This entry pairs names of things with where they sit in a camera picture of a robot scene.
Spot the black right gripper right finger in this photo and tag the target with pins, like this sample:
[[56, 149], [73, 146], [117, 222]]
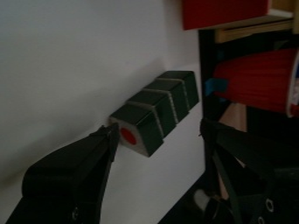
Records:
[[256, 175]]

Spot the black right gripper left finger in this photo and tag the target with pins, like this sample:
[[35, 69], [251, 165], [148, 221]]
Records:
[[65, 180]]

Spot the green toy sushi roll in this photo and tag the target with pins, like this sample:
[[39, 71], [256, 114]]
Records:
[[155, 116]]

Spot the red plate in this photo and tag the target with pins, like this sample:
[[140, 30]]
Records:
[[223, 13]]

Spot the red ribbed plastic cup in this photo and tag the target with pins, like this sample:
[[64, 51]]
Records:
[[256, 81]]

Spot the light wooden block with slot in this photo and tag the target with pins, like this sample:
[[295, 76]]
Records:
[[252, 30]]

